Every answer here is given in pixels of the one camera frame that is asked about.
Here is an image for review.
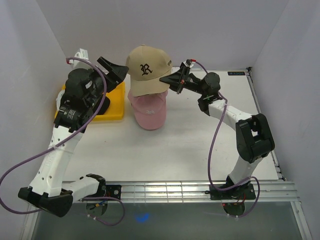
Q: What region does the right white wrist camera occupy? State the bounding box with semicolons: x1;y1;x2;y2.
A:
180;58;197;69

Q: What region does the aluminium front rail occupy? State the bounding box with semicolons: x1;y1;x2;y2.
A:
108;180;301;204

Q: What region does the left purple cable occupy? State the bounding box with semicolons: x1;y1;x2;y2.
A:
0;57;126;227

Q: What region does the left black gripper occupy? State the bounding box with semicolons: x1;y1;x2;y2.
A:
86;56;129;108

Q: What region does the white cap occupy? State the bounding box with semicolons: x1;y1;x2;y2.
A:
55;89;65;111

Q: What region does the beige baseball cap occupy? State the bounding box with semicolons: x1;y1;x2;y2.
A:
126;45;173;97

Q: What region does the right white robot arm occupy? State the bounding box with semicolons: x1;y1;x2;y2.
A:
159;65;275;199

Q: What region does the plain black cap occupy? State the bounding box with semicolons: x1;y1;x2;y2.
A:
97;96;111;116

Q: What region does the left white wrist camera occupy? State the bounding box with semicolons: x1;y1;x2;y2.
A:
66;48;91;70

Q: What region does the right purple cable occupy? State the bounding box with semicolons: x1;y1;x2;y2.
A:
193;59;261;218

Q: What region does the yellow plastic tray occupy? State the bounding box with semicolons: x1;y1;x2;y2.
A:
54;74;125;128

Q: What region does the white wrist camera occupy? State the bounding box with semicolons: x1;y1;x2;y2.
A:
180;58;197;69
66;48;91;70

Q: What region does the purple cable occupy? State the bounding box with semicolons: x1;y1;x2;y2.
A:
193;59;261;218
0;57;126;227

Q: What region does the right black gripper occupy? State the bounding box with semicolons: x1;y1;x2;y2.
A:
158;66;206;96

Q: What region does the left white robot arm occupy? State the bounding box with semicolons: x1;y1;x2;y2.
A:
18;57;129;217

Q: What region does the pink baseball cap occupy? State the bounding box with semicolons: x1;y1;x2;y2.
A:
127;90;168;131

